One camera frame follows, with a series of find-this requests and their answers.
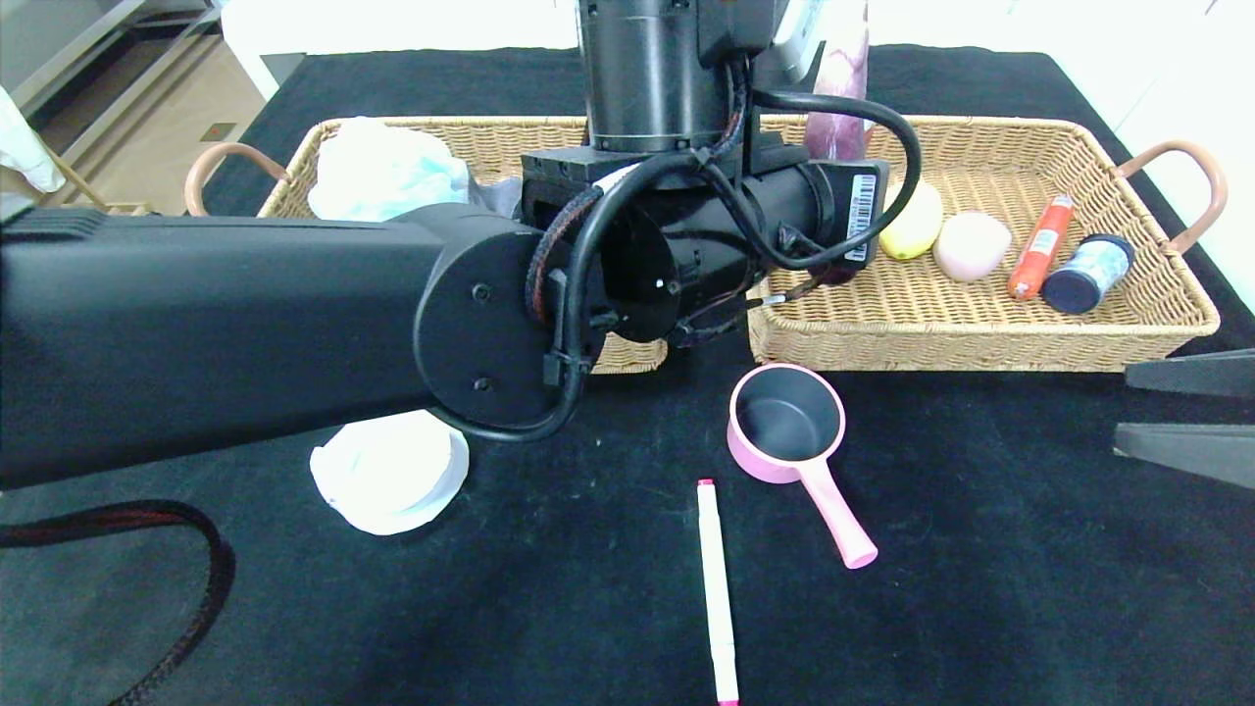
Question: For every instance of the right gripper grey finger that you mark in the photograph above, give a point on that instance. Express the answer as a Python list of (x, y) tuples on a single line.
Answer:
[(1196, 453), (1196, 375)]

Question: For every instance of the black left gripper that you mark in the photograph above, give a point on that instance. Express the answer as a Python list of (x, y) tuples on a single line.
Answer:
[(862, 217)]

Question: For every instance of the purple eggplant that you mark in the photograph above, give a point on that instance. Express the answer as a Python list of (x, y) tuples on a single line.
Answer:
[(838, 98)]

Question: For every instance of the blue lidded gum jar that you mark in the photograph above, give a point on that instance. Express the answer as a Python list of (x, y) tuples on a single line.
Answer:
[(1088, 275)]

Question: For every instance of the pink saucepan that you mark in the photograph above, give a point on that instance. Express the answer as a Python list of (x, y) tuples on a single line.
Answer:
[(838, 520)]

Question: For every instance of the white marker with pink caps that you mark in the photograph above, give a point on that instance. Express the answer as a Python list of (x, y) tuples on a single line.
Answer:
[(716, 588)]

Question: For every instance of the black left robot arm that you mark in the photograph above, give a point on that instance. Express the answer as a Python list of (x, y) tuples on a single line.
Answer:
[(196, 324)]

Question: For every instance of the wicker basket with food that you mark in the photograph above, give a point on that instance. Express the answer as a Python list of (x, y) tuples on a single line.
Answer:
[(980, 324)]

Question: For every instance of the wicker basket with bath items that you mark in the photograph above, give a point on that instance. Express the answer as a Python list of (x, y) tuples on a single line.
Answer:
[(490, 147)]

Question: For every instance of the yellow lemon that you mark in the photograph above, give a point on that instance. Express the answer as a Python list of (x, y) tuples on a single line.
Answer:
[(917, 226)]

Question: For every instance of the red wrapped sausage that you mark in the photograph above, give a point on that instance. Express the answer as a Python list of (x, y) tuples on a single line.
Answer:
[(1041, 245)]

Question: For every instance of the black table cloth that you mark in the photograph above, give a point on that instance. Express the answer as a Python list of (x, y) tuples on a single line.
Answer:
[(980, 608)]

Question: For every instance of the grey cloth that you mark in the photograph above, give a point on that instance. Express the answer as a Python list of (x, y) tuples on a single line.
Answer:
[(495, 196)]

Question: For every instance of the light blue bath pouf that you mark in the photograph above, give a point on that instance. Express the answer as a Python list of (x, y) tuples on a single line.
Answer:
[(382, 176)]

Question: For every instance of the white desk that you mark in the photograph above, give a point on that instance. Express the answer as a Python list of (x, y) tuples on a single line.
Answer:
[(392, 25)]

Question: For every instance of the wooden rack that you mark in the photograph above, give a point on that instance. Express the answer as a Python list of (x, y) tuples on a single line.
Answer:
[(108, 206)]

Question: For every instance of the grey wooden-edged shelf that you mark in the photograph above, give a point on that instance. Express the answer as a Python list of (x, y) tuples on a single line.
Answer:
[(69, 49)]

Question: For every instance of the white fabric bundle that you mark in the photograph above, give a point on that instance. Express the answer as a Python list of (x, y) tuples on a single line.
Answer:
[(25, 137)]

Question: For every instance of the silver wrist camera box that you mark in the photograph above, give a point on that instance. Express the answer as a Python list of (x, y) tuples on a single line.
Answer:
[(799, 39)]

